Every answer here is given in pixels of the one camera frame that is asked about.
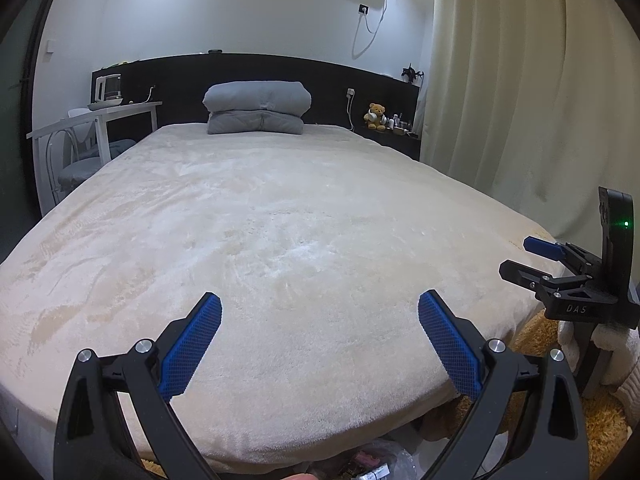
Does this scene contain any white chair grey cushion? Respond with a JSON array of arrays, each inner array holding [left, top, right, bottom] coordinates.
[[47, 125, 137, 201]]

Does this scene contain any beige blanket bed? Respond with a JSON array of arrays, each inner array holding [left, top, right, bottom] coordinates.
[[0, 122, 558, 480]]

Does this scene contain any black bedside shelf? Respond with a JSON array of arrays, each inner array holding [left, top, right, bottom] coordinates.
[[357, 127, 421, 162]]

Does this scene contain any white desk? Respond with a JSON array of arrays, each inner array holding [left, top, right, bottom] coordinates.
[[26, 101, 163, 211]]

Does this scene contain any brown teddy bear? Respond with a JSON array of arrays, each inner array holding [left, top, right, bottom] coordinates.
[[364, 103, 388, 133]]

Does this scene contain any folded grey duvet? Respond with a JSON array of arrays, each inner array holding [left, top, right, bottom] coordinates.
[[202, 81, 312, 136]]

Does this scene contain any black headboard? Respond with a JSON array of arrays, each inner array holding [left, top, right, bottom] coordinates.
[[91, 52, 421, 133]]

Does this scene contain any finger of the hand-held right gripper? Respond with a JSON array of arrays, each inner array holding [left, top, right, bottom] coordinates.
[[499, 259, 596, 296], [522, 236, 602, 273]]

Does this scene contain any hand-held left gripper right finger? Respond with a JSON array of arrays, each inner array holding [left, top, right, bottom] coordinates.
[[418, 289, 591, 480]]

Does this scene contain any large clear plastic bag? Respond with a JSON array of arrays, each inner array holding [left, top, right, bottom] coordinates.
[[310, 435, 451, 480]]

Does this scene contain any white wall cable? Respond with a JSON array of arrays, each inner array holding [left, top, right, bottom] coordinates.
[[351, 0, 391, 58]]

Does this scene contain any white kettle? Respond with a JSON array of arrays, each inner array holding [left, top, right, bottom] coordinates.
[[95, 74, 124, 103]]

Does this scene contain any cream curtain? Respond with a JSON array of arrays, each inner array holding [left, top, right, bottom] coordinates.
[[420, 0, 640, 281]]

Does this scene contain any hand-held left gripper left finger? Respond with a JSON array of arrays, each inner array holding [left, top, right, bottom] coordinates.
[[52, 291, 223, 480]]

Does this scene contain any cluster of small bottles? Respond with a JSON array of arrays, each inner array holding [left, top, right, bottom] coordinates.
[[387, 112, 421, 137]]

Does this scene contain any frosted glass black door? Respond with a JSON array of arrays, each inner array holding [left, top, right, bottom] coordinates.
[[0, 0, 76, 261]]

